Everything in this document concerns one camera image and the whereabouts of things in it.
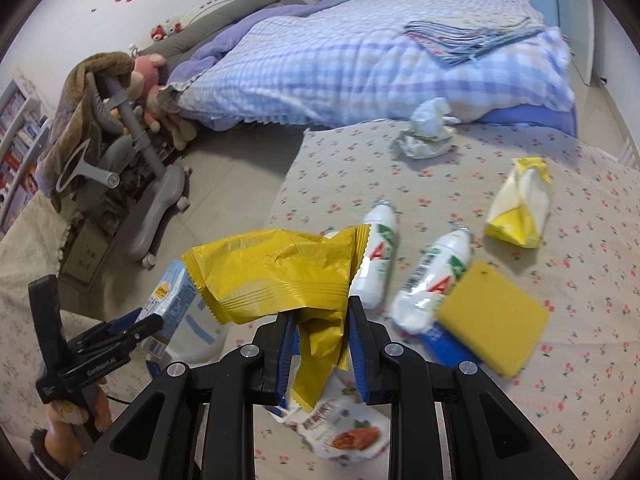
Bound brown blanket on chair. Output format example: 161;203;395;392
36;51;134;212

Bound yellow snack bag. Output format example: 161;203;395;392
182;224;370;412

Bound bookshelf with books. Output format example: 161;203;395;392
0;79;49;236

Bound white AD milk bottle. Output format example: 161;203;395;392
349;200;398;310

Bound white room door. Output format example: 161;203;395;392
556;0;594;86

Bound cherry print tablecloth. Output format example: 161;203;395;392
269;120;639;479

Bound white plastic trash bin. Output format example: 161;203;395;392
166;298;229;365

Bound folded striped cloth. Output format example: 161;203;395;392
404;18;544;67

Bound yellow white paper bag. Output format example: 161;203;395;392
485;156;551;249

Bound blue cracker box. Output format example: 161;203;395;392
419;322;482;367

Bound hello kitty plush toys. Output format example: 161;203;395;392
150;18;182;42

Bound crushed AD milk bottle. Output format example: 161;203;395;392
390;226;474;335

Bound person's left hand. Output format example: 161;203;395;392
44;380;113;470

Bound white nut snack wrapper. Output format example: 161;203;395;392
266;375;390;464

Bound grey kids desk chair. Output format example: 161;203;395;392
55;73;192;269

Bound blue checked quilt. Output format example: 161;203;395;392
158;0;575;130

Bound pink plush monkey toy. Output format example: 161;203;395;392
127;53;198;151

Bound yellow sponge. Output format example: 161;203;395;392
436;260;550;378

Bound white tissue paper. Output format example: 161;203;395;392
390;98;461;159

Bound grey bed headboard cushion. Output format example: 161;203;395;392
138;0;304;72

